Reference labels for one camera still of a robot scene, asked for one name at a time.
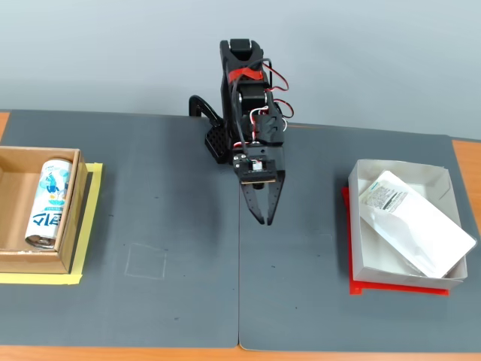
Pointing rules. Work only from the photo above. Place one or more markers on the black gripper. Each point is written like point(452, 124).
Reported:
point(277, 159)

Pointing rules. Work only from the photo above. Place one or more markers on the white packaged sandwich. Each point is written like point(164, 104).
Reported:
point(421, 225)

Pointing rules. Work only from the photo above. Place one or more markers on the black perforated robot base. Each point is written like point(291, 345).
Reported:
point(214, 144)

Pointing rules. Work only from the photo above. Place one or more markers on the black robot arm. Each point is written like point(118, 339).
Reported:
point(250, 97)

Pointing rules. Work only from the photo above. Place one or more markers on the red tape on arm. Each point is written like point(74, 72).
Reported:
point(244, 74)

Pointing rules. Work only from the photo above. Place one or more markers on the gray paper box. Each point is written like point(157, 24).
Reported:
point(376, 276)

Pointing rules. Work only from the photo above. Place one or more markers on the brown cardboard box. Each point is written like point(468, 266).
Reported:
point(19, 195)

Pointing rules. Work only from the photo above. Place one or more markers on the dark gray table mat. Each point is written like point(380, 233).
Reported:
point(300, 263)
point(131, 188)

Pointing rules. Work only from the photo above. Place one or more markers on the black table clamp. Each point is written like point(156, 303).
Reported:
point(203, 107)

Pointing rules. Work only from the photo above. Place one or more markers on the red tray base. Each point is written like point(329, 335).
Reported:
point(355, 289)

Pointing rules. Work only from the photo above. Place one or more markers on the yellow tape marker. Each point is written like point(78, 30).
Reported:
point(90, 225)

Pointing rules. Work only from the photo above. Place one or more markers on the white blue drink can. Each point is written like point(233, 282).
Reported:
point(49, 203)

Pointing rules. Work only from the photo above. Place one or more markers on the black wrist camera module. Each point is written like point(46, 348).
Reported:
point(255, 167)

